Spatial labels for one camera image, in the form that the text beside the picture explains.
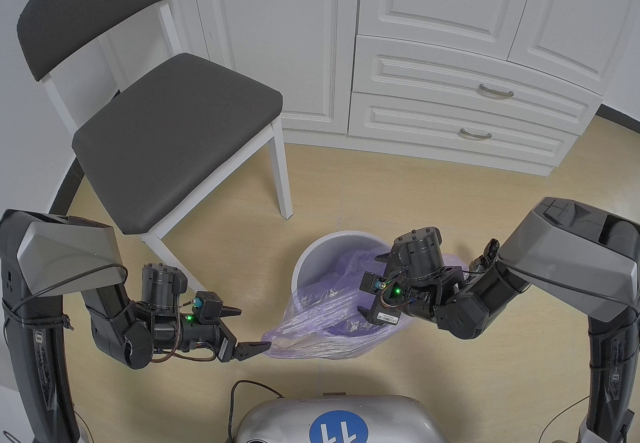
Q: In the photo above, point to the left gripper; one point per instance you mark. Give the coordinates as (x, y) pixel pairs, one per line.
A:
(205, 335)

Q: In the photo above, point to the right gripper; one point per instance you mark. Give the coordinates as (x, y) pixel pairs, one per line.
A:
(387, 317)

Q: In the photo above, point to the purple plastic bag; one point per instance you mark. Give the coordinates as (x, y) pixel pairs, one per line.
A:
(320, 331)

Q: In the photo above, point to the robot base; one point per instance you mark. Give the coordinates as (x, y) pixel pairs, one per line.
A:
(280, 423)

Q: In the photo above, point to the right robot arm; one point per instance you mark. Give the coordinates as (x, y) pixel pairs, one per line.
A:
(565, 251)

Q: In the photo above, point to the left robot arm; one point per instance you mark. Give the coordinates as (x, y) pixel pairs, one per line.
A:
(65, 251)

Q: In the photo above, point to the white trash bin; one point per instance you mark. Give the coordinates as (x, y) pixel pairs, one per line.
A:
(320, 256)

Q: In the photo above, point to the crumpled black plastic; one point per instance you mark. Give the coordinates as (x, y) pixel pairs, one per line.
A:
(487, 256)

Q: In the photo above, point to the grey padded white chair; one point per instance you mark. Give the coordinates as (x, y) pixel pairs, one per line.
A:
(175, 131)

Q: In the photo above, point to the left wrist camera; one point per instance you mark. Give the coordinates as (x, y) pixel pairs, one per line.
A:
(210, 306)

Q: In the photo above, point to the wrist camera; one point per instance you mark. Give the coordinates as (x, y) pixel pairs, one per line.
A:
(369, 282)
(210, 306)

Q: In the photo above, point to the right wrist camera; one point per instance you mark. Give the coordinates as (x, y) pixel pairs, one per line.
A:
(369, 282)

